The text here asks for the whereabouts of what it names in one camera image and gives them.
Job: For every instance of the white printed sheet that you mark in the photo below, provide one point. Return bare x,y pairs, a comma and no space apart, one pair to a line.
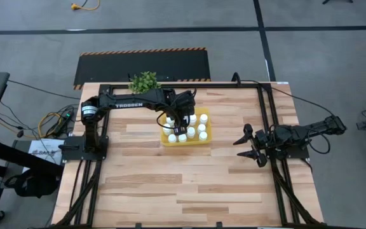
43,149

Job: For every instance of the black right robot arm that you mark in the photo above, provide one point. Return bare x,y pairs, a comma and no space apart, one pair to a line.
313,128

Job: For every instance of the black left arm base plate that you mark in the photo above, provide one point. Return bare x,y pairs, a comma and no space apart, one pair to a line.
75,156

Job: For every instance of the green potted plant white pot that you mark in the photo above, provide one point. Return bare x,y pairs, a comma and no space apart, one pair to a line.
143,82

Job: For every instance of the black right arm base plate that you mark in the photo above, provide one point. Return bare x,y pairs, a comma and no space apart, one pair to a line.
297,155

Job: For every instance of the black tripod foot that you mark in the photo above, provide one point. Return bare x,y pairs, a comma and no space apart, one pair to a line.
337,1

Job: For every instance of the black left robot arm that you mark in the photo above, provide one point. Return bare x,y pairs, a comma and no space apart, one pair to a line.
129,103

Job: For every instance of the black aluminium table frame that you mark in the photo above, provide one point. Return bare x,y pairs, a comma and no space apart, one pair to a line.
221,85

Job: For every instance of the yellow translucent plastic basket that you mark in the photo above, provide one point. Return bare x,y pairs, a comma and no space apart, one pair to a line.
192,143

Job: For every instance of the black power strip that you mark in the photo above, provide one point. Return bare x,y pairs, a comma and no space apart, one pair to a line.
65,122

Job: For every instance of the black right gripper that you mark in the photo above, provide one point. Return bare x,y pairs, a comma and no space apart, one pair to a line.
268,141

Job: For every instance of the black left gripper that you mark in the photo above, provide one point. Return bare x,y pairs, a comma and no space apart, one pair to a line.
183,103

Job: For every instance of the black hazard striped floor mat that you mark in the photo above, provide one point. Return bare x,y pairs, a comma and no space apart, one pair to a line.
138,63

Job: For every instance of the black desk beam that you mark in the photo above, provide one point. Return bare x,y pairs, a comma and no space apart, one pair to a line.
17,156

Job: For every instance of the black edge bracket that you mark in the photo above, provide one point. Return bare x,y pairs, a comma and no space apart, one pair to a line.
219,226
137,226

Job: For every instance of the black bag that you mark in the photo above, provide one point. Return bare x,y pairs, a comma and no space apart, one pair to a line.
30,186

